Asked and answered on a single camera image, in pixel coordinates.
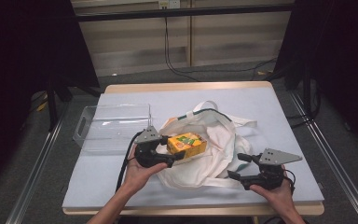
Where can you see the white orange green tote bag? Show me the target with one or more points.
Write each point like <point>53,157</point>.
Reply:
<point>217,155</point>

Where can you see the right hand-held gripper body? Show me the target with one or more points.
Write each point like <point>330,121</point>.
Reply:
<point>272,177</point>

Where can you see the black curtain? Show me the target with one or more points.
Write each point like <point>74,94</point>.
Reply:
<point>21,62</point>
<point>345,62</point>

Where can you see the yellow juice carton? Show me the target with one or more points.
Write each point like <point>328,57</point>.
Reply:
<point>188,144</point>

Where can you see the person's right hand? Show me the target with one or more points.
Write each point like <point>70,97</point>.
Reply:
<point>281,197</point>

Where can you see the light blue table mat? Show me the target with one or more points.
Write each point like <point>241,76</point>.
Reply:
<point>199,96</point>

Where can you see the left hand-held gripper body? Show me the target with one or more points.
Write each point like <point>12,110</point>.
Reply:
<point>149,157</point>

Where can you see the white power outlet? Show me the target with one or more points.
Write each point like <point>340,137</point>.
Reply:
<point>169,3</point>

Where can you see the black metal stand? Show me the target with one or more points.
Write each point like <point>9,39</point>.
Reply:
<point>306,93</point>
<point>52,105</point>

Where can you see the clear plastic container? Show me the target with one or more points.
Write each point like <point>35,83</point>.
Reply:
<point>115,127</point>

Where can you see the silver metal floor rail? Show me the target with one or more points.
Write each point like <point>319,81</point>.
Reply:
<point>34,177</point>
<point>332,158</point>

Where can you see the black horizontal bar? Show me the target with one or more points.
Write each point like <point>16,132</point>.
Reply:
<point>183,12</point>

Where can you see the person's left hand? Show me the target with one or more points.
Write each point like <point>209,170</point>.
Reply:
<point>138,177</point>

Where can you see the wooden table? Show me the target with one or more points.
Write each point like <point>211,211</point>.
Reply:
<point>183,86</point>

